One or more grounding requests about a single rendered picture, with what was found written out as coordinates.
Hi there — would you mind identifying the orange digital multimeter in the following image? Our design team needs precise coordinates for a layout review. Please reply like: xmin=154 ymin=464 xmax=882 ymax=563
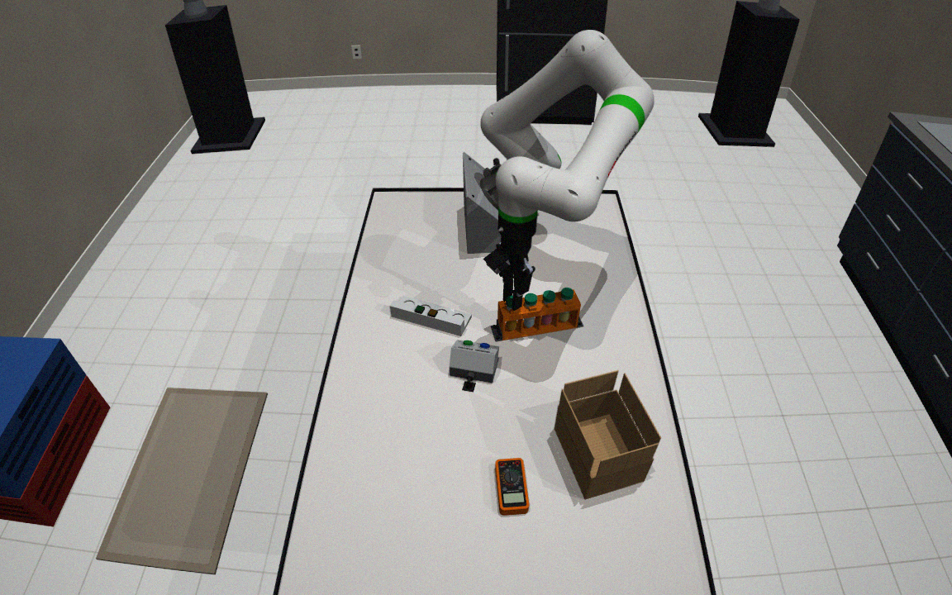
xmin=495 ymin=458 xmax=529 ymax=516

